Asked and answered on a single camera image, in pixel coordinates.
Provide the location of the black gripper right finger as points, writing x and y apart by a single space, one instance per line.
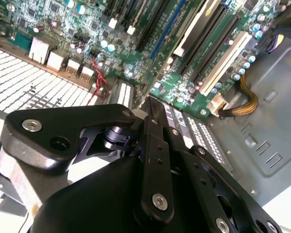
208 184

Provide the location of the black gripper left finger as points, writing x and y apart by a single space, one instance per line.
63 119

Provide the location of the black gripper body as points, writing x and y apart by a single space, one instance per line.
99 199

